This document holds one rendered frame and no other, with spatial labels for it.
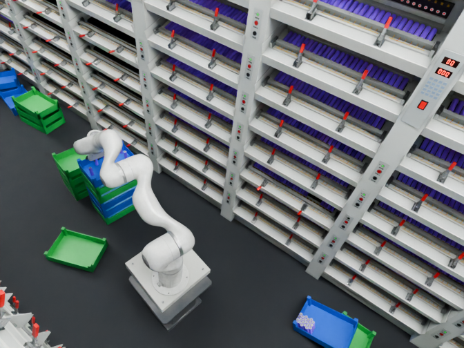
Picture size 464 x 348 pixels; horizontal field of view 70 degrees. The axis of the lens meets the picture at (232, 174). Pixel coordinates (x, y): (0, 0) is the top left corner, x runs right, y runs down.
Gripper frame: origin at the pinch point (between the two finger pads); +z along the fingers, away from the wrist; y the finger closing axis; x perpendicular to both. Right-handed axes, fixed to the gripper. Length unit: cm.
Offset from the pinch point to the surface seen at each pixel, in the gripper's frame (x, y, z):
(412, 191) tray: -103, 93, -103
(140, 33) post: 38, 43, -52
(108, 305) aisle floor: -80, -31, 13
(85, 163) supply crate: 1.3, -5.6, 6.4
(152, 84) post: 20, 46, -27
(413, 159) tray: -89, 89, -115
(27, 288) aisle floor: -48, -64, 29
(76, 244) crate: -37, -30, 34
